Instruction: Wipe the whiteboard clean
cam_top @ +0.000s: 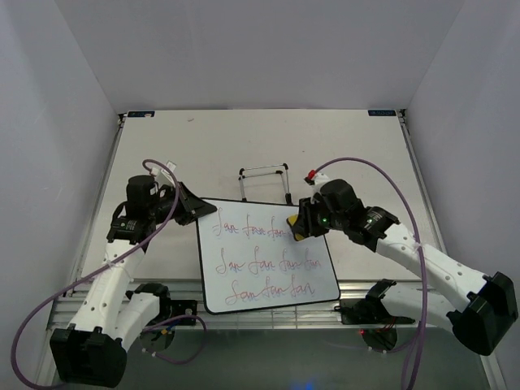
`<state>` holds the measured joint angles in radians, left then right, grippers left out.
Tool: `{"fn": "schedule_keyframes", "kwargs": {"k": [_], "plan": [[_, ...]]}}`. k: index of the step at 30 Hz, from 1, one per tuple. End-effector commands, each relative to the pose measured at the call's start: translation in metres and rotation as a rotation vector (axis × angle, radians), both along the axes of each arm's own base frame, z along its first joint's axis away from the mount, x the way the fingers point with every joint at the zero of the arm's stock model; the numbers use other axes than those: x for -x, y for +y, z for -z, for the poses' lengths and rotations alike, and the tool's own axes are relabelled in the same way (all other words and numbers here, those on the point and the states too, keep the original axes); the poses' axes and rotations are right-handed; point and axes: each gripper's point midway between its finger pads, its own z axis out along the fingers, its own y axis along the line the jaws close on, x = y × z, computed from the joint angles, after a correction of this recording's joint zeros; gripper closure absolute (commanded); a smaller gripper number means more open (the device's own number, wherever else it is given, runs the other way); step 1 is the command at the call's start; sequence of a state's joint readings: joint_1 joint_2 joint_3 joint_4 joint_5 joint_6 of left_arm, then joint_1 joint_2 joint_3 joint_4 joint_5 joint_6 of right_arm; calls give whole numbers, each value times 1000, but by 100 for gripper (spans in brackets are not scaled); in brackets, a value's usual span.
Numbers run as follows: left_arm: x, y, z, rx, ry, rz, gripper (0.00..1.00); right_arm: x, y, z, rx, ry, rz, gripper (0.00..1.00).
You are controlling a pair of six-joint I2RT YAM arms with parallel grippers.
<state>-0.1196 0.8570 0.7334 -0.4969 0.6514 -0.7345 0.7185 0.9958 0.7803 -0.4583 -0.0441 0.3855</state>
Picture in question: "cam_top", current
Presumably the aluminium table frame rail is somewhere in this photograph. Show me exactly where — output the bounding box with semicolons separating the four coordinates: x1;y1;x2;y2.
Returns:
47;280;453;332

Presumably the black metal easel stand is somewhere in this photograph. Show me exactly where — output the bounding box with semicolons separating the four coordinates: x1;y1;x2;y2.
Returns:
238;162;293;206

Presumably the blue label sticker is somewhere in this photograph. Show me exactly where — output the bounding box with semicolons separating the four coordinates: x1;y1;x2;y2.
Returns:
367;110;397;117
127;110;155;118

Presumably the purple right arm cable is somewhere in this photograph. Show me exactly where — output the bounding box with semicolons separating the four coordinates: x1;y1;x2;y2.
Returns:
312;157;428;390

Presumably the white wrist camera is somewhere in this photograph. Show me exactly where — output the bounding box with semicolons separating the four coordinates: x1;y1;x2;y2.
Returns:
151;160;176;186
304;170;332;195

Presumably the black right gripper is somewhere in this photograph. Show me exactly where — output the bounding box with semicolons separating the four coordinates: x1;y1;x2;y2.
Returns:
292;194;347;239

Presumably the blue label sticker left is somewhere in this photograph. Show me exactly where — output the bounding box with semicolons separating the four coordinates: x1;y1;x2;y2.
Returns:
127;110;155;118

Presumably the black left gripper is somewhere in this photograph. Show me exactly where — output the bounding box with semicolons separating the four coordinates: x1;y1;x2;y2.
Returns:
149;182;216;227

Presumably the blue label sticker right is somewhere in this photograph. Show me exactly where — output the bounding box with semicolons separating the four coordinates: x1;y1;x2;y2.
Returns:
367;110;397;117

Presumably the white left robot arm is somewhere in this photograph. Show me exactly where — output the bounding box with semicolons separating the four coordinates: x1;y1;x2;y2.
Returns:
50;175;217;388

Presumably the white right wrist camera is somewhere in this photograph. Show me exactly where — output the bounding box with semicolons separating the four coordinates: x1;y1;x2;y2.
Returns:
304;170;332;195

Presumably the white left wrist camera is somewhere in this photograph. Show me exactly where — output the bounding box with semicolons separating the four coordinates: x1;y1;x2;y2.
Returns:
151;160;176;186

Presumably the yellow whiteboard eraser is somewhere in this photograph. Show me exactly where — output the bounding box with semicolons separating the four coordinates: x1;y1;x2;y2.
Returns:
286;214;306;241

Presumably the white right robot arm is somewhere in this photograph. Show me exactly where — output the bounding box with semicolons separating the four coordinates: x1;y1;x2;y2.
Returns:
287;173;518;356

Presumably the white whiteboard black frame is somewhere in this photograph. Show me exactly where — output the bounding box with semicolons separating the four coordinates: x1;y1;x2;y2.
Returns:
196;199;340;315

